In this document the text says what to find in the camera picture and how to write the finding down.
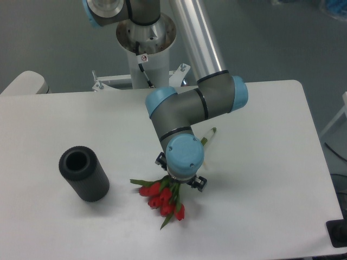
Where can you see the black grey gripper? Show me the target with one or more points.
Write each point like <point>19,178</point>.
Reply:
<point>194,181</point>

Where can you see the red tulip flower bouquet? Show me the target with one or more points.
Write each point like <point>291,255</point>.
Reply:
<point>164,195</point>

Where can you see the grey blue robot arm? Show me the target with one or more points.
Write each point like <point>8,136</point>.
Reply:
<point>172,113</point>

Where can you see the black ribbed cylindrical vase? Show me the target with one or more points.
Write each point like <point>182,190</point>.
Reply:
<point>80,167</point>

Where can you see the black device at table edge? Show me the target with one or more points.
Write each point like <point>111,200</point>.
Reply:
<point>337,232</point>

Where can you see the white chair armrest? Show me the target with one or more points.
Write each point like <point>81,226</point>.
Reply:
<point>27,83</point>

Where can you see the blue plastic bag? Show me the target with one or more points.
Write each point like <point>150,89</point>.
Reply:
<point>334,8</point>

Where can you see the white metal base bracket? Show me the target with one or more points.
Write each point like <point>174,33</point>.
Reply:
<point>123,82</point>

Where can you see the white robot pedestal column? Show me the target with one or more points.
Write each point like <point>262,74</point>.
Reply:
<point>147,49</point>

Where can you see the white furniture frame right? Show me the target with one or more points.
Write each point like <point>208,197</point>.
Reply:
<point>335,123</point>

